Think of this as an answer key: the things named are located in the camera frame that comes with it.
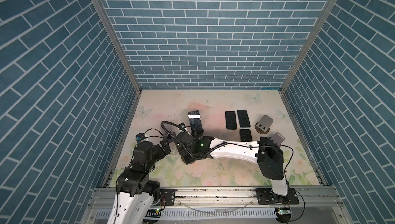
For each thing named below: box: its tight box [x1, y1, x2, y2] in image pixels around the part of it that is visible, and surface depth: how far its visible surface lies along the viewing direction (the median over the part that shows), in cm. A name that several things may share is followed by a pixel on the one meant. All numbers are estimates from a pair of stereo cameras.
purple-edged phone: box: [239, 129, 253, 142], surface depth 98 cm
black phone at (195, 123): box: [187, 109, 204, 138], surface depth 93 cm
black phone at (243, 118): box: [237, 109, 251, 128], surface depth 107 cm
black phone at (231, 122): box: [225, 110, 238, 130], surface depth 105 cm
